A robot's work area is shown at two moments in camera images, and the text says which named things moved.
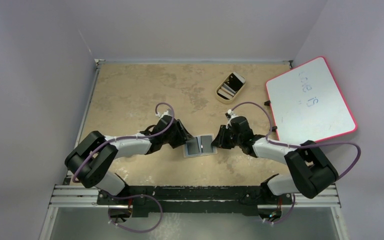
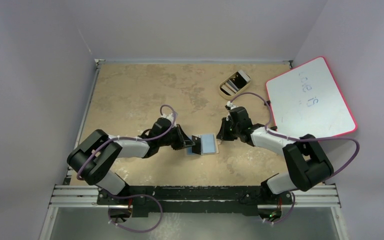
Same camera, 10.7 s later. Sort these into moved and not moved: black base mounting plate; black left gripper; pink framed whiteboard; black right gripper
Moved: black right gripper
Not moved: black left gripper; pink framed whiteboard; black base mounting plate
